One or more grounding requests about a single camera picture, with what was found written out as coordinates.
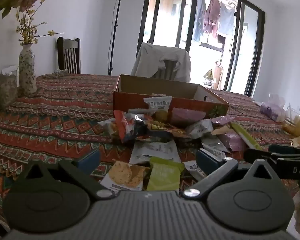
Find pile of snack packets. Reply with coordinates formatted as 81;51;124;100
97;96;263;192

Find wooden board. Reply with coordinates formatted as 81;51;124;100
214;60;224;90

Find hanging light blue shirt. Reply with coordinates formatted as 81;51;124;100
217;1;237;36

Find purple plastic bag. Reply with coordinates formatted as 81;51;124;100
260;93;287;122

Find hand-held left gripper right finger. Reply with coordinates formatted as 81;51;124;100
182;149;276;201

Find black light stand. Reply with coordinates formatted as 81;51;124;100
108;0;133;76

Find hanging maroon shirt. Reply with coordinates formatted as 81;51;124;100
202;0;222;39

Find orange cardboard box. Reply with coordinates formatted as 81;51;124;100
113;74;230;128

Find black sliding door frame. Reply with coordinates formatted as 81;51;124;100
138;0;266;98

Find yellow flower branches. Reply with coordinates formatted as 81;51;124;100
16;0;65;45

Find hanging dark cloth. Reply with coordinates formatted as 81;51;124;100
216;34;227;53

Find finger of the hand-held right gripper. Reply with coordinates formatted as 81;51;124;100
268;144;300;158
244;148;281;166

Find dark wooden chair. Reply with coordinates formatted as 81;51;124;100
57;37;81;74

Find chair under jacket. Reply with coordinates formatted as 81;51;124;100
156;59;182;80

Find white jacket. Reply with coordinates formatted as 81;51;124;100
130;42;192;83

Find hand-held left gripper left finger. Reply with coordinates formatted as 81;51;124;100
22;149;114;201

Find floral ceramic vase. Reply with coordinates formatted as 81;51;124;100
18;43;37;97

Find clear storage jar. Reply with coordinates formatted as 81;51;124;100
0;66;18;112

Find glass with yellow contents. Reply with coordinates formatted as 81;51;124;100
281;104;300;137

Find hanging blue pants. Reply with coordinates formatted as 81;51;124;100
192;0;206;43

